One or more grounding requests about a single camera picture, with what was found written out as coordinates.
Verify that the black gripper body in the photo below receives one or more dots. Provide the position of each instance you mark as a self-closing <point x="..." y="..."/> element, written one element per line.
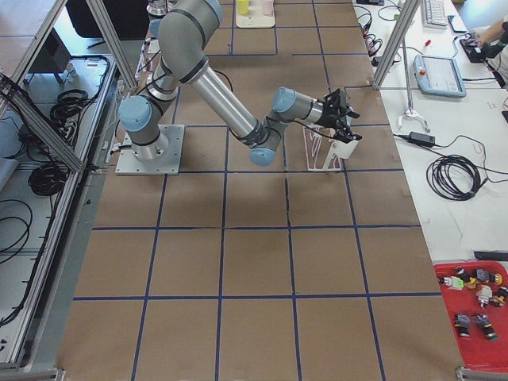
<point x="329" y="117"/>

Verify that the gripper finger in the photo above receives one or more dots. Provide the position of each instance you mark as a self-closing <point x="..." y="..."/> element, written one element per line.
<point x="352" y="113"/>
<point x="346" y="135"/>

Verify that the white ikea cup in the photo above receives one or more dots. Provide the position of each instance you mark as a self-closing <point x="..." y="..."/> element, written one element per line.
<point x="345" y="150"/>

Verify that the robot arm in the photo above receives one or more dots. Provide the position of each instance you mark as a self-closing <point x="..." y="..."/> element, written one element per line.
<point x="183" y="33"/>

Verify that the pink ikea cup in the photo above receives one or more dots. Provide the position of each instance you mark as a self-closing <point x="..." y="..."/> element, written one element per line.
<point x="267" y="7"/>

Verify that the yellow ikea cup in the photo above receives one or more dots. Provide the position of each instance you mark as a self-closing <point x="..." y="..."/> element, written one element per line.
<point x="242" y="7"/>

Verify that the reacher grabber tool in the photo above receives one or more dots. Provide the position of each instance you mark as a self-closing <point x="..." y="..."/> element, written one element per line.
<point x="410" y="91"/>

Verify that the black power adapter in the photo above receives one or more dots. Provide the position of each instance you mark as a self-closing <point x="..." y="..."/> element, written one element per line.
<point x="421" y="139"/>

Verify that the teach pendant tablet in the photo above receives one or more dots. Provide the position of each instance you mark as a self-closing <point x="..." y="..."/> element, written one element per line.
<point x="439" y="76"/>

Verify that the cream serving tray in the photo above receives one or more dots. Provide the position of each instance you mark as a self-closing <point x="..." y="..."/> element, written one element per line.
<point x="255" y="19"/>

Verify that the white keyboard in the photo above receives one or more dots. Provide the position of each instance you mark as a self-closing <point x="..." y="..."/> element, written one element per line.
<point x="433" y="14"/>

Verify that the red plastic tray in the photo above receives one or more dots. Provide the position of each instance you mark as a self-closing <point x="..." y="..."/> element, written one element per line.
<point x="475" y="296"/>

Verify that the white wire cup rack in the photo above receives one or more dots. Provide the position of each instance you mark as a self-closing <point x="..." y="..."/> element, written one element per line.
<point x="320" y="149"/>

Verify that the aluminium frame post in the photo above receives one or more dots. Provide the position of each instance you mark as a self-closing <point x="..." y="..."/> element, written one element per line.
<point x="397" y="36"/>

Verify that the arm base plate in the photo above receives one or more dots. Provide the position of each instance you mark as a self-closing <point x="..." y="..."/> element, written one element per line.
<point x="159" y="158"/>

